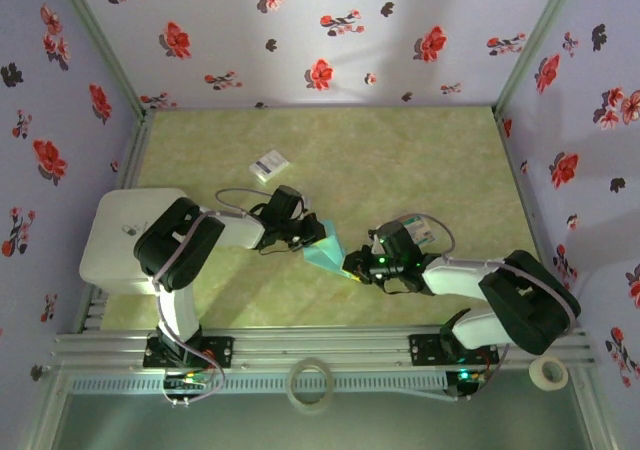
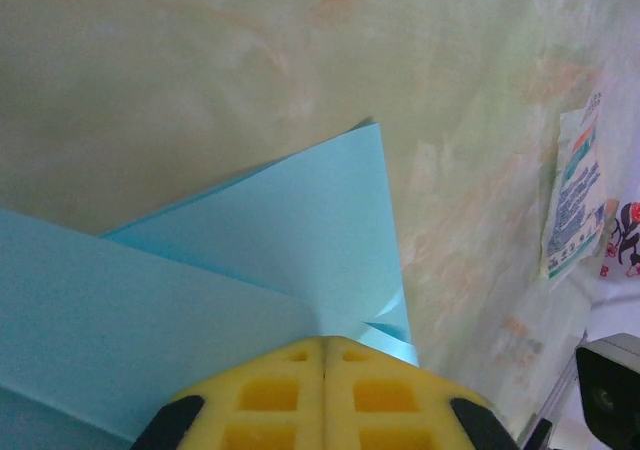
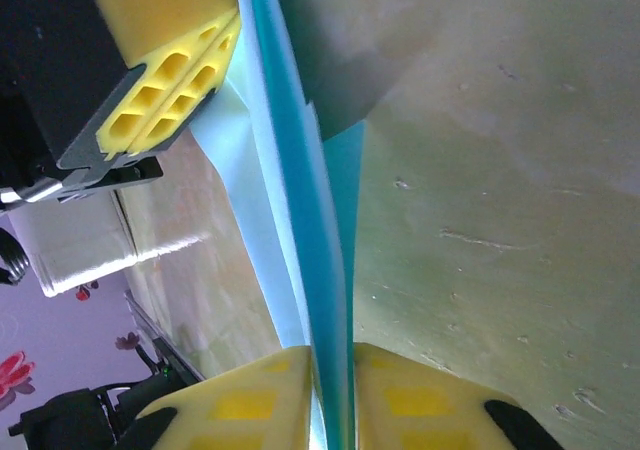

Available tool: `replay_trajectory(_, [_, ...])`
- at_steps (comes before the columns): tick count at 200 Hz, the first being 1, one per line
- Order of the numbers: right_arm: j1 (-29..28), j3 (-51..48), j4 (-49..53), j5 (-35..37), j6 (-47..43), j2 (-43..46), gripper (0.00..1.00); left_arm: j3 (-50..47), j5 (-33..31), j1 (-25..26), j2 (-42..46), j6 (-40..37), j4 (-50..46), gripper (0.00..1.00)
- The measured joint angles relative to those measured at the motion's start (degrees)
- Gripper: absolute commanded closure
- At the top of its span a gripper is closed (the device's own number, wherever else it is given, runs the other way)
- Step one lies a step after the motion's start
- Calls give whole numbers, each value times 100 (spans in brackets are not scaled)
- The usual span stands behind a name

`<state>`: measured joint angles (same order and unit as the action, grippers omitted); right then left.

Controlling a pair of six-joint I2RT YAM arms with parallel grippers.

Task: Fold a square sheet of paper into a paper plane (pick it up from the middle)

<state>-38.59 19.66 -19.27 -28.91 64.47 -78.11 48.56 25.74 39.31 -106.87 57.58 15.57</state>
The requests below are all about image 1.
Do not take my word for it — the white plastic container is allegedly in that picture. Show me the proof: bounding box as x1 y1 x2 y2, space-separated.
78 187 199 296

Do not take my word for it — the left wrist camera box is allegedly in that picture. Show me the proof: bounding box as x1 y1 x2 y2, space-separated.
269 184 307 221

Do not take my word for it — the small white blue box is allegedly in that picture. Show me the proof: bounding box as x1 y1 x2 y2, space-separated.
248 148 291 186

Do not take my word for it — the teal paper sheet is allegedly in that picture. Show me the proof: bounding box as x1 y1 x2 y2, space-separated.
302 218 347 277

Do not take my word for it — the small electronics board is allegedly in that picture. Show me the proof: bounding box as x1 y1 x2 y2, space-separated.
446 368 487 387
163 369 210 392

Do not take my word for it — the perforated grey cable duct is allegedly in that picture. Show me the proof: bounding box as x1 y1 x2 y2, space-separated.
67 372 449 395

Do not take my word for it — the white tape roll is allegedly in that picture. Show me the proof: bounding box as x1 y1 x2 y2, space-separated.
528 355 570 391

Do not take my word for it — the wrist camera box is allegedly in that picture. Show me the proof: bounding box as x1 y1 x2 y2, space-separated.
269 184 307 221
368 219 419 259

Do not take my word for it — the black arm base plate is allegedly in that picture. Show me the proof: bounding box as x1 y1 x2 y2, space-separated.
143 336 235 370
408 333 500 367

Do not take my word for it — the aluminium upright frame post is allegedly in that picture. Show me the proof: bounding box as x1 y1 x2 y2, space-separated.
492 0 586 119
49 0 157 119

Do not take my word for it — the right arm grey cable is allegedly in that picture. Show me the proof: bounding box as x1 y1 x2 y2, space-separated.
424 213 583 402

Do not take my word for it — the clear tape ring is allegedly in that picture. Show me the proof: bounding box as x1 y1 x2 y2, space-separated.
287 356 336 415

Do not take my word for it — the orange teal printed packet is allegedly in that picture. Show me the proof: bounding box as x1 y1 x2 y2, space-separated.
401 212 435 246

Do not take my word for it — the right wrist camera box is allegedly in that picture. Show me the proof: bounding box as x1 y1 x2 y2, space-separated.
368 219 419 259

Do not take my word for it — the aluminium mounting rail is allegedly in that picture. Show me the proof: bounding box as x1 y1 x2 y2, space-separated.
49 325 599 371

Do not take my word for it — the aluminium lower frame bar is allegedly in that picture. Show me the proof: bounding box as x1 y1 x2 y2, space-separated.
569 369 619 450
14 369 69 450

